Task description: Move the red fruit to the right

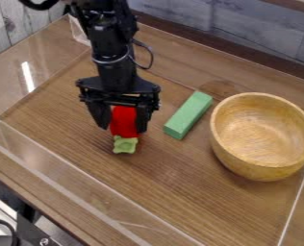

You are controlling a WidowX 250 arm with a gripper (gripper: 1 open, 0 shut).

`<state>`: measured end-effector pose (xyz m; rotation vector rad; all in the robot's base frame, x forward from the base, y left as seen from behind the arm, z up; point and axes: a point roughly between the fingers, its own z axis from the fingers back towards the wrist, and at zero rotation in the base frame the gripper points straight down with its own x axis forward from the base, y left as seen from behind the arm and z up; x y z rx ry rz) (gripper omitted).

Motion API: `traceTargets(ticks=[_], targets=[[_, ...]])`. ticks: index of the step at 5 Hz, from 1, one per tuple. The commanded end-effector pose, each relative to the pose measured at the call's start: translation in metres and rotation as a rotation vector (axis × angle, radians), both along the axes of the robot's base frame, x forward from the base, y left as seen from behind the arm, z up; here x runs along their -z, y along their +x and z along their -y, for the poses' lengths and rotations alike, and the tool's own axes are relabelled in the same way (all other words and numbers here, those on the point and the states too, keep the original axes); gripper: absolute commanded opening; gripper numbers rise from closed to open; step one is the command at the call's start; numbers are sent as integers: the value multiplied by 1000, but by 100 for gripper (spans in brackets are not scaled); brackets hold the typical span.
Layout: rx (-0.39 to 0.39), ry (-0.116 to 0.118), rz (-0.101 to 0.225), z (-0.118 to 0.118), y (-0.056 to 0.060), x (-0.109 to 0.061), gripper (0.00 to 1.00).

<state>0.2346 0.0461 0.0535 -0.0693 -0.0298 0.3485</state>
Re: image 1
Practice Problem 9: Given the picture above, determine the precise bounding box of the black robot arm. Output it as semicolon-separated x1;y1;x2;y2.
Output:
71;0;161;133

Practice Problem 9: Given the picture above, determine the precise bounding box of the red felt strawberry toy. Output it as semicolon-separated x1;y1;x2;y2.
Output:
110;106;139;154

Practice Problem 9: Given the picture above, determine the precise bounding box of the clear acrylic tray enclosure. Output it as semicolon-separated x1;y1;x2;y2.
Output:
0;17;304;246

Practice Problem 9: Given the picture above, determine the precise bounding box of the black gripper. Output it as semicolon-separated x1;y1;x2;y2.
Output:
77;54;161;134

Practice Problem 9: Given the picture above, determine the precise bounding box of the black equipment bottom left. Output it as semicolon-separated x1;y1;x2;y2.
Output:
0;212;62;246

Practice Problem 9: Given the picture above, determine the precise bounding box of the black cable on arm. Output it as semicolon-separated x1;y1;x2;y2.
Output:
129;37;154;71

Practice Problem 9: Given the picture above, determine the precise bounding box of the green rectangular block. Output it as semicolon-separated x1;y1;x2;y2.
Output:
163;91;213;139

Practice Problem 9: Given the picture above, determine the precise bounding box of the light wooden bowl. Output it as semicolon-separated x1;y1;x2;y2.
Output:
210;92;304;182

